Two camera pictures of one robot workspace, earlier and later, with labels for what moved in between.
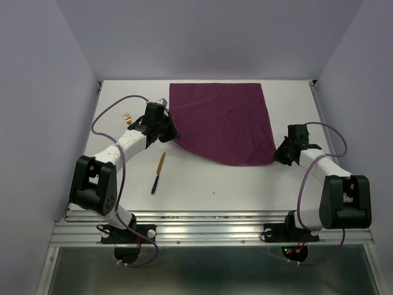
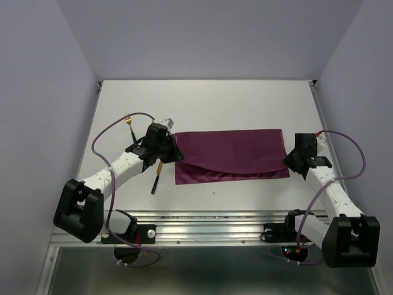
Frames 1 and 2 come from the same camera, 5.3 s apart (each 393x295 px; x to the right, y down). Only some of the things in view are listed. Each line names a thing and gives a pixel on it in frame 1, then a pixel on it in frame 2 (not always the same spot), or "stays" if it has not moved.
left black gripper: (172, 134) → (175, 154)
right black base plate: (281, 233) stays
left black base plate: (113, 235) stays
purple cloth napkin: (228, 121) → (212, 157)
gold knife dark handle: (158, 171) stays
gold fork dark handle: (128, 118) stays
